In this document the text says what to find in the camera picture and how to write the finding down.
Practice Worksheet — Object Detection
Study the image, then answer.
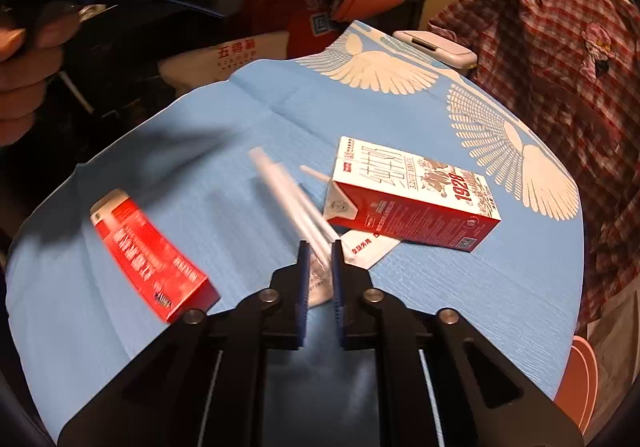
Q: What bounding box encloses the white lidded trash bin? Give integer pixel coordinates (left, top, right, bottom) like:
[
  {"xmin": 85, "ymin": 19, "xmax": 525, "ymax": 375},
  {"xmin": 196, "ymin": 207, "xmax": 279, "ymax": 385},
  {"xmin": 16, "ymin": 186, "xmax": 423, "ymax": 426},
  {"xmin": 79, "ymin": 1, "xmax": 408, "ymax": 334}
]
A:
[{"xmin": 392, "ymin": 30, "xmax": 478, "ymax": 75}]

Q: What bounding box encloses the red printed package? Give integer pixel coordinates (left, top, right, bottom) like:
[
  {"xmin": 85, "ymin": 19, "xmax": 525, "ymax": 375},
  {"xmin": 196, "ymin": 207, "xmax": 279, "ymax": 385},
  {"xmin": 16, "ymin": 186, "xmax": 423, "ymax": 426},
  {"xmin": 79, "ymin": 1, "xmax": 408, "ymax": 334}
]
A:
[{"xmin": 242, "ymin": 0, "xmax": 406, "ymax": 59}]

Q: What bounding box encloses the person's left hand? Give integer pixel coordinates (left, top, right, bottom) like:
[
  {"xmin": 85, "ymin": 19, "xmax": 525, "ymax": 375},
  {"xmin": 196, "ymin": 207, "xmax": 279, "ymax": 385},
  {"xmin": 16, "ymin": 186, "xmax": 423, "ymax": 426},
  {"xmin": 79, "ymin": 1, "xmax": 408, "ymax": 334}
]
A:
[{"xmin": 0, "ymin": 2, "xmax": 83, "ymax": 145}]

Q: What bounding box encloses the white rice bag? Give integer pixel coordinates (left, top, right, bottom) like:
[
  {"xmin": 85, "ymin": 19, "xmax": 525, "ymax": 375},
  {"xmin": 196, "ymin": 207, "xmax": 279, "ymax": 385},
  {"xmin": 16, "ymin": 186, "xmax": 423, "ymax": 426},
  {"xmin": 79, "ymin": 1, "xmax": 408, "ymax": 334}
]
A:
[{"xmin": 159, "ymin": 32, "xmax": 291, "ymax": 90}]

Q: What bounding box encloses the blue printed tablecloth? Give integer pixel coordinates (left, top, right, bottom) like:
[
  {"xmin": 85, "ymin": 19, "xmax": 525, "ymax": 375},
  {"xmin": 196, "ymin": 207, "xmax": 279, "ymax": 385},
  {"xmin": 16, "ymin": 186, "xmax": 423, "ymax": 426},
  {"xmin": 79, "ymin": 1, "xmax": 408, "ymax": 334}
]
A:
[{"xmin": 5, "ymin": 20, "xmax": 586, "ymax": 443}]

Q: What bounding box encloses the red plaid shirt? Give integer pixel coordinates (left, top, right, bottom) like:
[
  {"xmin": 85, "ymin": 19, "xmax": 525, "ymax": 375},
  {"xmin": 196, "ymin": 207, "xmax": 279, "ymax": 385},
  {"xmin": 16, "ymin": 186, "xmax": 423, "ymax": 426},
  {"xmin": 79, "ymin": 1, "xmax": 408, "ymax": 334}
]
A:
[{"xmin": 429, "ymin": 0, "xmax": 640, "ymax": 333}]

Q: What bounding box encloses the white drinking straw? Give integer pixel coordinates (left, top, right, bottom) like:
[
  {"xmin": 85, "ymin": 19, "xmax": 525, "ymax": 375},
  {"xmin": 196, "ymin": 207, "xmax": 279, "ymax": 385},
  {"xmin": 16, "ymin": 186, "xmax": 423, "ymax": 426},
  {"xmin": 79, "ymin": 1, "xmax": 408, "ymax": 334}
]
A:
[{"xmin": 299, "ymin": 164, "xmax": 332, "ymax": 183}]

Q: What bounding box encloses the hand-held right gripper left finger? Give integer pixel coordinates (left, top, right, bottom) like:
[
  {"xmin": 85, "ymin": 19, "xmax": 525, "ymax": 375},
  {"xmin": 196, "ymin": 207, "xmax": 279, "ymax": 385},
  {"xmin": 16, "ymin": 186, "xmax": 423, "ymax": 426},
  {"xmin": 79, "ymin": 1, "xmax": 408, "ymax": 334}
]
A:
[{"xmin": 57, "ymin": 241, "xmax": 311, "ymax": 447}]

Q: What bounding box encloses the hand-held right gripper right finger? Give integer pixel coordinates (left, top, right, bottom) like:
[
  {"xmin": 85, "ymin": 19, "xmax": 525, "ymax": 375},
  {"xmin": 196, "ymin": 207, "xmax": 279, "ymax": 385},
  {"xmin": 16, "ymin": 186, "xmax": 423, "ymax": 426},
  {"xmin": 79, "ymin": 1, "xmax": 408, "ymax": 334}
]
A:
[{"xmin": 330, "ymin": 239, "xmax": 586, "ymax": 447}]

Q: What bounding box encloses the red cardboard box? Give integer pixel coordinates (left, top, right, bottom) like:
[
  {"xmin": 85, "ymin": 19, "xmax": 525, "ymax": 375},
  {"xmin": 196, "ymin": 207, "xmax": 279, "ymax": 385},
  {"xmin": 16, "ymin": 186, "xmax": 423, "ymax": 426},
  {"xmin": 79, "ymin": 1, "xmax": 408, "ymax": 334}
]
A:
[{"xmin": 90, "ymin": 188, "xmax": 221, "ymax": 324}]

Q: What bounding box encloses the white red-print sachet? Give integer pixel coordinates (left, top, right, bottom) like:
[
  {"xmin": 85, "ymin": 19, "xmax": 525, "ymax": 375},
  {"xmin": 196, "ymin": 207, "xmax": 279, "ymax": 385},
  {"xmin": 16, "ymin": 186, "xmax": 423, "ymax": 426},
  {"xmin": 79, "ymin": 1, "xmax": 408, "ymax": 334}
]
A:
[{"xmin": 342, "ymin": 227, "xmax": 403, "ymax": 270}]

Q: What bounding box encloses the white red milk carton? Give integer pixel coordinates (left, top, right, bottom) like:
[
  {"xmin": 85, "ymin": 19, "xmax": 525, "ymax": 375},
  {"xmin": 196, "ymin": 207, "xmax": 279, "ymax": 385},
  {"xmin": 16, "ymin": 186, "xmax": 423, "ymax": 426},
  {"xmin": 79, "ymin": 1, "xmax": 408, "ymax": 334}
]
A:
[{"xmin": 322, "ymin": 136, "xmax": 502, "ymax": 253}]

